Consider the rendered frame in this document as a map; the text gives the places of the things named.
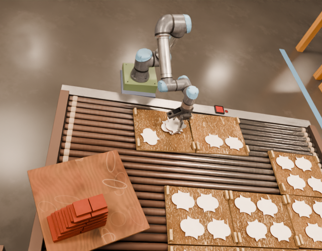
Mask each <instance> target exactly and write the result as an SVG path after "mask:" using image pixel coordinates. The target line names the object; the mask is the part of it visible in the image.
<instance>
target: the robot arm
mask: <svg viewBox="0 0 322 251"><path fill-rule="evenodd" d="M191 28H192V23H191V19H190V17H189V16H188V15H186V14H165V15H163V16H161V17H160V18H159V20H158V21H157V23H156V26H155V31H154V33H155V38H156V39H157V47H158V48H157V49H156V51H151V50H149V49H146V48H143V49H139V50H138V51H137V53H136V56H135V62H134V67H133V69H132V70H131V72H130V77H131V79H132V80H134V81H135V82H138V83H145V82H147V81H148V80H149V67H160V76H161V80H160V81H159V82H158V90H159V91H160V92H174V91H182V92H183V94H184V98H183V101H182V103H181V106H180V107H178V108H176V109H173V110H171V111H169V112H167V113H166V114H167V116H168V118H169V119H171V118H173V120H175V119H176V118H178V120H179V122H178V129H177V131H178V132H180V130H181V129H184V128H186V125H185V124H184V121H183V120H187V121H190V119H191V118H190V117H192V114H191V113H192V111H193V109H194V107H193V104H194V102H195V100H196V98H197V96H198V93H199V90H198V88H196V87H195V86H192V84H191V82H190V80H189V78H188V77H187V76H184V75H183V76H180V77H179V78H178V79H177V80H173V78H172V67H171V54H170V53H171V51H172V49H173V48H174V46H175V44H176V43H177V41H178V39H179V38H182V37H183V35H184V34H185V33H186V34H187V33H190V31H191ZM189 118H190V119H189Z"/></svg>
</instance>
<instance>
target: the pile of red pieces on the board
mask: <svg viewBox="0 0 322 251"><path fill-rule="evenodd" d="M107 215H108V209H107V203H106V201H105V198H104V196H103V194H99V195H96V196H93V197H90V198H88V199H87V198H86V199H82V200H79V201H76V202H73V203H72V204H70V205H67V206H66V207H64V208H61V209H60V210H57V211H55V212H54V213H51V215H50V216H47V221H48V225H49V229H50V232H51V236H52V240H53V242H54V243H56V242H59V241H62V240H65V239H67V238H70V237H73V236H76V235H79V234H80V233H81V234H82V233H85V232H88V231H91V230H94V229H97V228H99V227H102V226H105V225H106V221H107Z"/></svg>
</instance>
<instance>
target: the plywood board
mask: <svg viewBox="0 0 322 251"><path fill-rule="evenodd" d="M27 173H28V177H29V181H30V185H31V189H32V193H33V197H34V201H35V205H36V209H37V213H38V217H39V221H40V225H41V229H42V233H43V237H44V241H45V245H46V249H47V251H92V250H95V249H97V248H100V247H103V246H105V245H108V244H111V243H113V242H116V241H119V240H121V239H124V238H127V237H129V236H132V235H135V234H137V233H140V232H142V231H145V230H148V229H150V226H149V224H148V221H147V219H146V217H145V214H144V212H143V210H142V207H141V205H140V203H139V200H138V198H137V196H136V193H135V191H134V189H133V186H132V184H131V182H130V179H129V177H128V175H127V172H126V170H125V168H124V165H123V163H122V161H121V158H120V156H119V154H118V151H117V150H113V151H109V152H105V153H100V154H96V155H92V156H87V157H83V158H79V159H75V160H70V161H66V162H62V163H57V164H53V165H49V166H45V167H40V168H36V169H32V170H28V171H27ZM99 194H103V196H104V198H105V201H106V203H107V209H108V215H107V221H106V225H105V226H102V227H99V228H97V229H94V230H91V231H88V232H85V233H82V234H81V233H80V234H79V235H76V236H73V237H70V238H67V239H65V240H62V241H59V242H56V243H54V242H53V240H52V236H51V232H50V229H49V225H48V221H47V216H50V215H51V213H54V212H55V211H57V210H60V209H61V208H64V207H66V206H67V205H70V204H72V203H73V202H76V201H79V200H82V199H86V198H87V199H88V198H90V197H93V196H96V195H99Z"/></svg>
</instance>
